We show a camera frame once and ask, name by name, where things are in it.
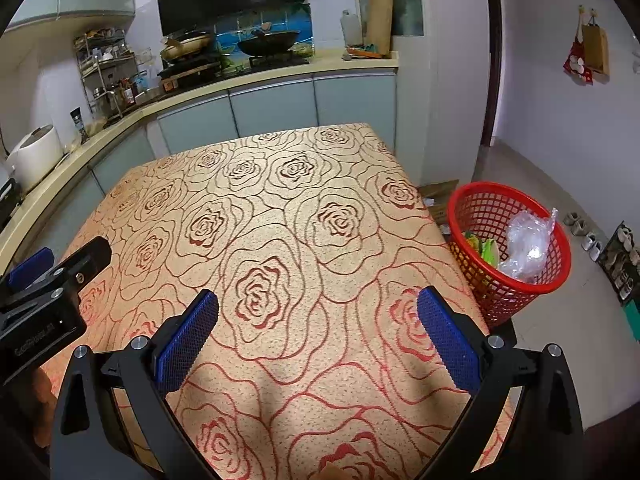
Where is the kitchen counter with cabinets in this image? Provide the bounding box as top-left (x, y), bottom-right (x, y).
top-left (0, 57), bottom-right (401, 261)

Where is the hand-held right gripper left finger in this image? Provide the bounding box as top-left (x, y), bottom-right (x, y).
top-left (50, 289), bottom-right (220, 480)

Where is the translucent plastic bottle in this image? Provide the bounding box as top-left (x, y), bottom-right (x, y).
top-left (340, 10), bottom-right (363, 48)

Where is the dark door frame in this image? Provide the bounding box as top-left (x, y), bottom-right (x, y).
top-left (482, 0), bottom-right (503, 146)

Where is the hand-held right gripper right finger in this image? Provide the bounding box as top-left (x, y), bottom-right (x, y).
top-left (416, 286), bottom-right (586, 480)

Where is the clear plastic bag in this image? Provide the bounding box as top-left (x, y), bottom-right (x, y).
top-left (497, 208), bottom-right (558, 283)

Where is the golden frying pan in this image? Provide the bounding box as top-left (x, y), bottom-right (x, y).
top-left (160, 31), bottom-right (213, 61)

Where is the red mesh plastic basket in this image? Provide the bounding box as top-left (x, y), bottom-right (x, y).
top-left (446, 182), bottom-right (572, 328)

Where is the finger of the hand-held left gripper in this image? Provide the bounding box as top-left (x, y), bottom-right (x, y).
top-left (47, 236), bottom-right (112, 288)
top-left (0, 247), bottom-right (55, 293)

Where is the wooden cutting board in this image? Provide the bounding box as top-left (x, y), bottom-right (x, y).
top-left (366, 0), bottom-right (395, 56)

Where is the person's left forearm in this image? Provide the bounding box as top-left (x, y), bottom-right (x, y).
top-left (27, 367), bottom-right (68, 456)

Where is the hanging brown paper bag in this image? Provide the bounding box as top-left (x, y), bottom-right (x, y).
top-left (580, 10), bottom-right (610, 76)

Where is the metal spice rack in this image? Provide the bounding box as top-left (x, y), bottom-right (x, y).
top-left (75, 30), bottom-right (153, 116)

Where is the black gas stove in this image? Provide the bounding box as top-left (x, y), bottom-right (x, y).
top-left (157, 55), bottom-right (311, 92)

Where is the black wok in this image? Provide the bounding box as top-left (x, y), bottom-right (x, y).
top-left (236, 30), bottom-right (301, 57)

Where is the hanging red cloth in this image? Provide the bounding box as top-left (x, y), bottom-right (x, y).
top-left (563, 10), bottom-right (595, 85)

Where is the flattened cardboard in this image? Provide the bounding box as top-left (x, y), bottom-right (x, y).
top-left (417, 179), bottom-right (461, 226)

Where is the black pepper grinder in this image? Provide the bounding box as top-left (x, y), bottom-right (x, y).
top-left (70, 107), bottom-right (90, 143)

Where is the green snack packet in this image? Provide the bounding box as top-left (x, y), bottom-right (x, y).
top-left (462, 230), bottom-right (501, 266)

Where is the white rice cooker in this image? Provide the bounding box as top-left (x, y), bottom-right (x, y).
top-left (6, 125), bottom-right (63, 191)

